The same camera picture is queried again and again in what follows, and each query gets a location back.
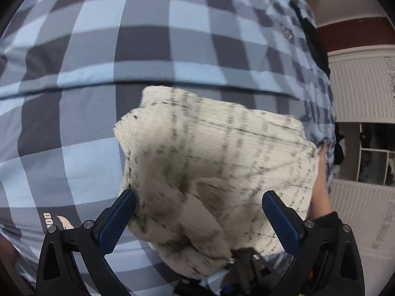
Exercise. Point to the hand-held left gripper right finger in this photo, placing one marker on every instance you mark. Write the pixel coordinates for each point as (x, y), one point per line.
(280, 219)

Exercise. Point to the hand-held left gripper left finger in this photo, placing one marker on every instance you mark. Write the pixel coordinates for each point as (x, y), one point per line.
(117, 219)

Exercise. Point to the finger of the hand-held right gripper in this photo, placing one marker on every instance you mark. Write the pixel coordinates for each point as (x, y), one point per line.
(247, 265)
(227, 290)

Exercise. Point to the cream plaid button shirt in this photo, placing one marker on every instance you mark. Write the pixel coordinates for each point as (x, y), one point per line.
(216, 160)

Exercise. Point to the dark clothes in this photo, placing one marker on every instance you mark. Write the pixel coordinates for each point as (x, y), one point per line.
(339, 148)

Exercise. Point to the person's bare leg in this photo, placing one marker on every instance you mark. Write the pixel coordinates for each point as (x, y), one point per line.
(321, 185)

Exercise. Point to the white ribbed cabinet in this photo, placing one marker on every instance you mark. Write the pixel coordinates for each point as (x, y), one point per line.
(361, 89)

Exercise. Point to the blue checked blanket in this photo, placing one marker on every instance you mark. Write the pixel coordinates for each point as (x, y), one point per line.
(92, 67)

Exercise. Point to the black garment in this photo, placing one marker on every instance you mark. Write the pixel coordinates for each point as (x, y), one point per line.
(314, 43)

